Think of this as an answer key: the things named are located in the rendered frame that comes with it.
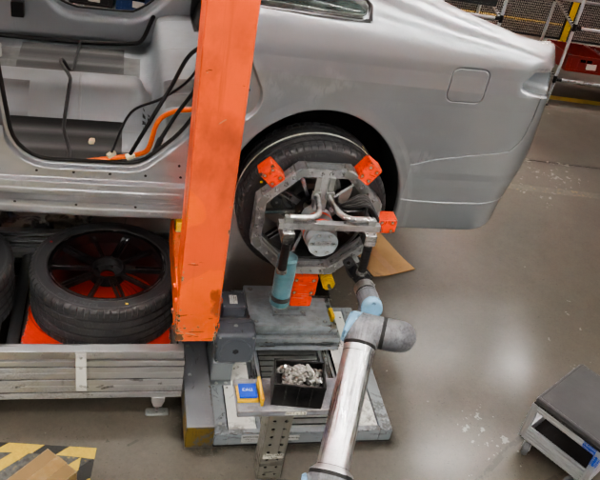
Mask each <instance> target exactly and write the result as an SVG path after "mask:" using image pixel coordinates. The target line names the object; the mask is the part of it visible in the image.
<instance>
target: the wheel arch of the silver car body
mask: <svg viewBox="0 0 600 480"><path fill-rule="evenodd" d="M300 112H301V114H300V119H299V123H301V122H304V123H305V122H319V123H320V122H321V123H325V124H331V125H333V126H336V127H339V128H341V129H343V130H346V131H348V132H349V133H351V134H352V135H354V136H355V137H356V138H357V139H358V140H359V141H360V142H361V143H362V144H363V145H364V147H365V148H366V149H367V151H368V153H369V154H370V156H371V157H372V158H373V159H374V160H375V161H377V162H378V164H379V166H380V168H381V170H382V172H381V173H380V174H379V175H380V177H381V179H382V182H383V185H384V189H385V194H386V204H385V205H386V206H385V211H393V212H394V215H395V216H396V214H397V212H398V208H399V204H400V199H401V190H402V178H401V171H400V166H399V162H398V159H397V156H396V154H395V151H394V149H393V147H392V146H391V144H390V142H389V140H388V139H387V137H386V136H385V135H384V134H383V133H382V132H381V131H380V130H379V129H378V128H376V127H375V126H374V125H373V124H372V123H371V122H369V121H368V120H366V119H364V118H363V117H361V116H358V115H356V114H354V113H351V112H348V111H344V110H336V109H310V110H300V111H297V112H294V113H291V114H288V115H286V116H283V117H281V118H279V119H277V120H275V121H273V122H271V123H269V124H268V125H266V126H265V127H264V128H262V129H260V131H258V132H256V133H255V134H254V135H253V136H252V137H251V138H250V139H249V140H248V141H247V142H246V143H245V144H244V145H243V147H242V148H241V152H240V160H239V162H240V161H241V159H242V157H243V156H244V155H245V153H246V152H247V151H248V150H249V149H250V147H251V146H252V145H255V144H254V143H255V142H257V141H258V140H261V138H262V137H263V136H266V134H268V133H270V132H272V131H273V130H274V128H275V126H276V124H277V122H278V121H279V120H281V119H282V120H281V122H280V124H279V126H278V129H280V128H281V127H284V126H287V125H292V124H293V123H294V118H295V114H296V113H300ZM349 182H350V180H349V179H341V187H344V186H345V185H347V184H348V183H349Z"/></svg>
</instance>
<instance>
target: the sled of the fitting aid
mask: <svg viewBox="0 0 600 480"><path fill-rule="evenodd" d="M324 301H325V304H326V307H327V311H328V314H329V317H330V322H331V330H330V332H256V333H257V335H256V344H255V350H338V348H339V345H340V341H341V337H340V334H339V330H338V328H337V325H336V322H335V319H334V318H335V316H334V313H333V310H332V308H331V306H330V300H329V298H324Z"/></svg>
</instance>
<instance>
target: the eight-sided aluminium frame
mask: <svg viewBox="0 0 600 480"><path fill-rule="evenodd" d="M284 174H285V178H286V179H285V180H284V181H282V182H281V183H280V184H278V185H277V186H275V187H274V188H272V187H271V186H270V185H269V184H266V185H265V186H264V187H262V188H260V189H259V190H258V191H257V192H256V193H255V196H254V204H253V211H252V217H251V223H250V243H251V244H252V245H253V246H254V247H255V248H256V249H257V250H258V251H259V252H260V253H261V254H263V255H264V256H265V257H266V258H267V259H268V260H269V261H270V262H271V263H272V264H273V265H274V266H275V267H276V262H277V255H278V253H279V252H278V251H277V250H276V249H275V248H274V247H273V246H272V245H271V244H270V243H269V242H268V241H267V240H266V239H265V238H264V237H263V236H262V235H261V234H262V228H263V222H264V216H265V210H266V205H267V203H268V202H269V201H270V200H271V199H273V198H274V197H275V196H277V195H278V194H280V193H281V192H282V191H284V190H286V189H287V188H289V187H290V186H291V185H293V184H294V183H296V182H297V181H298V180H300V179H301V178H303V177H323V178H337V179H349V180H350V181H351V182H352V184H353V185H354V186H355V187H356V188H357V190H358V191H359V192H360V193H362V194H366V195H367V196H368V197H369V199H370V200H371V202H372V204H373V206H374V208H375V210H376V212H377V214H378V217H379V215H380V211H381V208H382V203H381V201H380V199H379V197H378V196H377V195H376V192H374V191H373V190H372V189H371V187H370V186H369V185H366V184H365V183H364V182H363V181H361V180H360V179H359V178H358V173H357V171H356V169H355V167H354V166H353V165H352V164H346V163H344V164H342V163H325V162H308V161H298V162H297V163H295V164H292V166H291V167H290V168H288V169H287V170H285V171H284ZM363 248H364V245H363V243H362V240H361V238H360V236H359V237H358V238H356V239H355V240H353V241H352V242H350V243H349V244H347V245H346V246H345V247H344V248H342V249H340V250H339V251H337V252H336V253H334V254H333V255H331V256H330V257H328V258H327V259H298V262H297V267H296V273H307V274H324V275H325V274H331V273H333V272H335V271H336V270H338V269H339V268H341V267H342V266H344V264H343V260H344V259H346V258H347V257H349V256H351V257H352V258H355V257H356V256H358V255H359V254H361V253H362V250H363Z"/></svg>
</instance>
